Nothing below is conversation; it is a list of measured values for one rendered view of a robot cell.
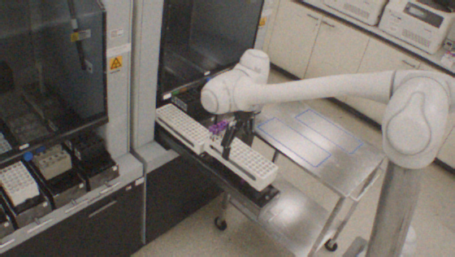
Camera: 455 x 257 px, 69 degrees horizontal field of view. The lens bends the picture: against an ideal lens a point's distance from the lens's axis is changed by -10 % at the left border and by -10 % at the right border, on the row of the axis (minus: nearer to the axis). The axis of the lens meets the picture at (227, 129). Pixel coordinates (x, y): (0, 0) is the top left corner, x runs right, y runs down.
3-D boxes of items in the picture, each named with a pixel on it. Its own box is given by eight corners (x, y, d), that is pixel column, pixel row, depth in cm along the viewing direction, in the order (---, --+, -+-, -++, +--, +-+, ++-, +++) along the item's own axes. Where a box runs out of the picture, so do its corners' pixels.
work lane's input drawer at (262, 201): (144, 130, 169) (145, 115, 163) (166, 120, 178) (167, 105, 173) (265, 228, 136) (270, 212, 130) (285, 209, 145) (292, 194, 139)
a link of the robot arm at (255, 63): (244, 80, 131) (222, 93, 122) (253, 41, 122) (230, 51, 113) (269, 93, 127) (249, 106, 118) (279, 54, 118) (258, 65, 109)
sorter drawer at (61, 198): (-9, 119, 156) (-12, 103, 150) (17, 109, 165) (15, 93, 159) (62, 218, 122) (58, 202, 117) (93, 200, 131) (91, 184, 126)
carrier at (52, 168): (70, 164, 132) (67, 153, 128) (72, 167, 131) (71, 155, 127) (43, 177, 124) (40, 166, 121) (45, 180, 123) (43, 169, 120)
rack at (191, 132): (153, 121, 164) (153, 110, 161) (169, 114, 171) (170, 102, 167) (197, 156, 151) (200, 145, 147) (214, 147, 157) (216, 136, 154)
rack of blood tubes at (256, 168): (202, 148, 147) (205, 137, 143) (219, 139, 153) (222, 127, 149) (259, 191, 133) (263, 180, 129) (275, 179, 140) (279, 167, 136)
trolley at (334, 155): (212, 224, 223) (236, 119, 174) (259, 191, 252) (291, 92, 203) (295, 298, 191) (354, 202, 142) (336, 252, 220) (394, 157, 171)
